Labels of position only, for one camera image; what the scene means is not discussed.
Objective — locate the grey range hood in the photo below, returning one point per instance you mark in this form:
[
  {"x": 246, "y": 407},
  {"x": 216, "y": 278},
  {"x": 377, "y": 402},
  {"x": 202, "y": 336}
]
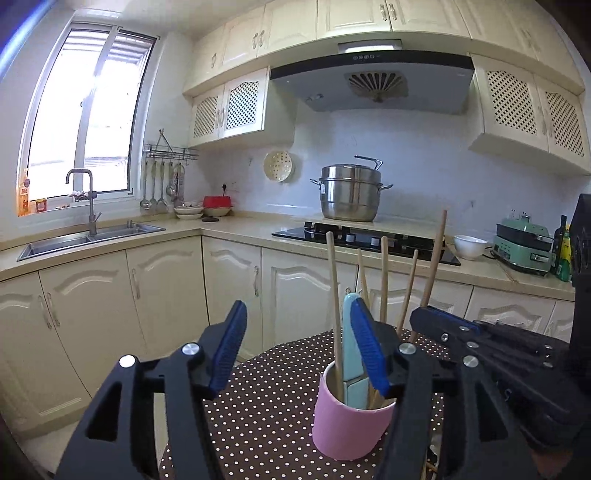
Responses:
[{"x": 314, "y": 83}]

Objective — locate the cream perforated steamer plate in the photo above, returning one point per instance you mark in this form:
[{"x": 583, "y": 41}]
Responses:
[{"x": 277, "y": 166}]

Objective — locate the person's right hand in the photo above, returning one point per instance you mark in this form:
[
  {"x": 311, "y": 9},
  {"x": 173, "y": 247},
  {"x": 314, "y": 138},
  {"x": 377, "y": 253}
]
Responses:
[{"x": 551, "y": 466}]

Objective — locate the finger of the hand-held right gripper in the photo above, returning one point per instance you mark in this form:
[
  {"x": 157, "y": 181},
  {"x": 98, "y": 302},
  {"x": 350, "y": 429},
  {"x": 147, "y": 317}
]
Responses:
[
  {"x": 517, "y": 337},
  {"x": 438, "y": 323}
]

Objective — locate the red lidded container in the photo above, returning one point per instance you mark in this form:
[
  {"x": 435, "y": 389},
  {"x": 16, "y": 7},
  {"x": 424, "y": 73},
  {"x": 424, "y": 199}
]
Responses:
[{"x": 217, "y": 202}]

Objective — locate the stacked white bowls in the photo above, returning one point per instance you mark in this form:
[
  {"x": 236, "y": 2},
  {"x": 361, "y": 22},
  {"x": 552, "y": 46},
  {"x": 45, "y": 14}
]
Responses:
[{"x": 189, "y": 214}]

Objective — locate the single wooden chopstick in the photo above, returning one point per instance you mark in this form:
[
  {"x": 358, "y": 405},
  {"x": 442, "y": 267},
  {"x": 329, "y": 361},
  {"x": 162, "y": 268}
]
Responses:
[{"x": 435, "y": 258}]

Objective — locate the crumpled dish rag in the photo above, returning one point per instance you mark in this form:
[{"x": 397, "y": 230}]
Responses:
[{"x": 82, "y": 194}]

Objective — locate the light blue sheathed knife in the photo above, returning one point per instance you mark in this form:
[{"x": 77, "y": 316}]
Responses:
[{"x": 348, "y": 346}]

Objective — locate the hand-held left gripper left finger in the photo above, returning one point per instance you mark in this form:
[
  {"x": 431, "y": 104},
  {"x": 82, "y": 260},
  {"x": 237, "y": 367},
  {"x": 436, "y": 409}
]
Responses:
[{"x": 228, "y": 350}]

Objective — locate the pink cup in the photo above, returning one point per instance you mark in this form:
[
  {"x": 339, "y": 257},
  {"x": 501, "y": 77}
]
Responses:
[{"x": 351, "y": 434}]

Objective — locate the white framed window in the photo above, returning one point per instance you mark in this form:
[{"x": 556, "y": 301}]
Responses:
[{"x": 69, "y": 115}]

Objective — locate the bunch of wooden chopsticks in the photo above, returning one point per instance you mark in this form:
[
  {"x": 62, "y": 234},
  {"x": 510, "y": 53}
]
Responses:
[{"x": 333, "y": 286}]

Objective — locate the green electric cooker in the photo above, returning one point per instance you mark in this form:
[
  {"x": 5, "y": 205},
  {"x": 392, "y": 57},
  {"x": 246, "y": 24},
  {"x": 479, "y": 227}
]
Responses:
[{"x": 521, "y": 254}]

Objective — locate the hanging metal ladle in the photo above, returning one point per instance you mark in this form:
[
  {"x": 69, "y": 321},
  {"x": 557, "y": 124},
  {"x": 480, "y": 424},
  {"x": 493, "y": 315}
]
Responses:
[{"x": 146, "y": 204}]

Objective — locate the green bottle yellow label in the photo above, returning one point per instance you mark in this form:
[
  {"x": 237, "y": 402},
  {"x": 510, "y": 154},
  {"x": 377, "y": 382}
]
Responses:
[{"x": 564, "y": 263}]

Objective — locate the black glass gas cooktop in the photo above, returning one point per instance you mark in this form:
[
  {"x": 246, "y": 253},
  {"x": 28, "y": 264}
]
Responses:
[{"x": 295, "y": 233}]

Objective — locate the grey kitchen faucet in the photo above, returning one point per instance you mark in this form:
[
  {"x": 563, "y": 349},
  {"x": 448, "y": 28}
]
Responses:
[{"x": 92, "y": 221}]

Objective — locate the brown polka dot tablecloth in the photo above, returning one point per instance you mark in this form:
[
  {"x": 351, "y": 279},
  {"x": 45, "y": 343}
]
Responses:
[{"x": 258, "y": 415}]

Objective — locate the white bowl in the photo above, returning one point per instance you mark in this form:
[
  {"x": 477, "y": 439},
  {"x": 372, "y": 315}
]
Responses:
[{"x": 468, "y": 249}]

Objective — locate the stainless steel steamer pot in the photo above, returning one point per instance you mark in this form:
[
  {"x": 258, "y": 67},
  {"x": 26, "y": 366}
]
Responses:
[{"x": 348, "y": 203}]

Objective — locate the orange dish soap bottle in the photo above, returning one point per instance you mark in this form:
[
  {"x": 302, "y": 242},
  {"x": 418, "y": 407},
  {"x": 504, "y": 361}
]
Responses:
[{"x": 24, "y": 194}]

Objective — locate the white double wall socket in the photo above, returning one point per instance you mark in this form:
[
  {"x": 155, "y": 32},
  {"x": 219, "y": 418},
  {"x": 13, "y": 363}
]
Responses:
[{"x": 519, "y": 214}]

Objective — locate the cream lattice door cabinet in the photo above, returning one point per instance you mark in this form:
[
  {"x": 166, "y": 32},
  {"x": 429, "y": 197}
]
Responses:
[
  {"x": 277, "y": 115},
  {"x": 538, "y": 115}
]

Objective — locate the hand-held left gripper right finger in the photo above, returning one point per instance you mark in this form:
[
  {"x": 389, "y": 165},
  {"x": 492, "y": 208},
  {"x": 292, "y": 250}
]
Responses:
[{"x": 367, "y": 346}]

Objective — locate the metal wall utensil rack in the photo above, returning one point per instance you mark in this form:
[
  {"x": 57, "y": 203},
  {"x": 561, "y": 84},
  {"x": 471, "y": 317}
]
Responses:
[{"x": 171, "y": 152}]

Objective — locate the cream base cabinets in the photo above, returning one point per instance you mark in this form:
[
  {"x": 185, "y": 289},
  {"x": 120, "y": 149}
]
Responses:
[{"x": 92, "y": 323}]

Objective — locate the dark olive oil bottle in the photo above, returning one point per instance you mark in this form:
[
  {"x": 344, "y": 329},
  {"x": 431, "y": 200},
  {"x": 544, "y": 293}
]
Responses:
[{"x": 560, "y": 240}]

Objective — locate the cream upper wall cabinets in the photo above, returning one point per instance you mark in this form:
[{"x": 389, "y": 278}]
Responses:
[{"x": 286, "y": 23}]

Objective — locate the wall socket with black plug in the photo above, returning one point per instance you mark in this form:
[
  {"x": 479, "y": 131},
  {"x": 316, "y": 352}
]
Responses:
[{"x": 225, "y": 187}]

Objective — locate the beige stone countertop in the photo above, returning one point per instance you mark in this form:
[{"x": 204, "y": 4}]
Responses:
[{"x": 231, "y": 226}]

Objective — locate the hanging metal spatula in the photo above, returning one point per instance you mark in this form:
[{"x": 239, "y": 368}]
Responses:
[{"x": 161, "y": 207}]

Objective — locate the stainless steel double sink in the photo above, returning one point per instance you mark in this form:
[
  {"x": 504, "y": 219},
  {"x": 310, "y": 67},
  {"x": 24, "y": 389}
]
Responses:
[{"x": 55, "y": 244}]

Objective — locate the small glass jar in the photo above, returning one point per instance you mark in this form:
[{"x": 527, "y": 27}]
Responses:
[{"x": 41, "y": 205}]

